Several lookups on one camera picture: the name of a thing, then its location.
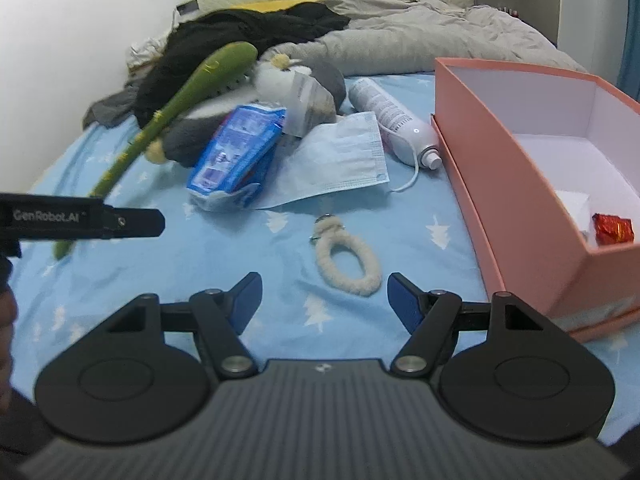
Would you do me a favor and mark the blue tissue pack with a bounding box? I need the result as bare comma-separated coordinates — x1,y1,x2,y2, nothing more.
186,103,286,212

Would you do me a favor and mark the light blue face mask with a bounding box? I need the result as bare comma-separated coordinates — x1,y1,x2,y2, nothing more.
250,112,390,209

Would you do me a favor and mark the white paper towel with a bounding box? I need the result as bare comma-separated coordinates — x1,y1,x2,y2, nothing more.
555,190,591,238

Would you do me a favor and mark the red snack packet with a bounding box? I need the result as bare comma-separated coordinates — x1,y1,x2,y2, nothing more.
592,214,634,246

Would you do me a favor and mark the person's left hand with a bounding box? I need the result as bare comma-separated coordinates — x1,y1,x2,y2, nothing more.
0,288,17,413

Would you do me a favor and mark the dark grey garment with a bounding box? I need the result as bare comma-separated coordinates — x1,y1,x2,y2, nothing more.
82,79,142,129

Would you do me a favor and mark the white spray bottle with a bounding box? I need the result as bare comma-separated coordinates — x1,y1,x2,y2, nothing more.
348,78,442,170

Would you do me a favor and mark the orange cardboard box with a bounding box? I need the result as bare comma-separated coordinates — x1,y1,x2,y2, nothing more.
433,58,639,341

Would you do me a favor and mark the grey penguin plush toy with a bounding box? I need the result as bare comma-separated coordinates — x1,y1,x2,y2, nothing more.
144,54,346,168

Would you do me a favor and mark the black clothing pile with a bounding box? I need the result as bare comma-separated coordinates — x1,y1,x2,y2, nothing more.
132,2,349,127

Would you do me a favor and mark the green plush back scratcher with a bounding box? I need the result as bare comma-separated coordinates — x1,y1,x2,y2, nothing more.
53,40,260,261

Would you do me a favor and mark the grey duvet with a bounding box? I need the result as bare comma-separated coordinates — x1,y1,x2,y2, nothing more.
262,0,585,76

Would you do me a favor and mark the blue curtain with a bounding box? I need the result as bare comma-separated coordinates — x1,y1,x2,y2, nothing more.
617,0,640,101

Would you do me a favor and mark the yellow pillow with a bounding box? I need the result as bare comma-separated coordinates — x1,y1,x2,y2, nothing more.
231,0,321,13

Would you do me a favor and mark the grey white wardrobe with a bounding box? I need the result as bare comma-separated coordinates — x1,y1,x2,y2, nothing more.
476,0,628,84

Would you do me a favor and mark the wall power socket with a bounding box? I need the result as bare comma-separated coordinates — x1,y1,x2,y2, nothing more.
176,0,200,16

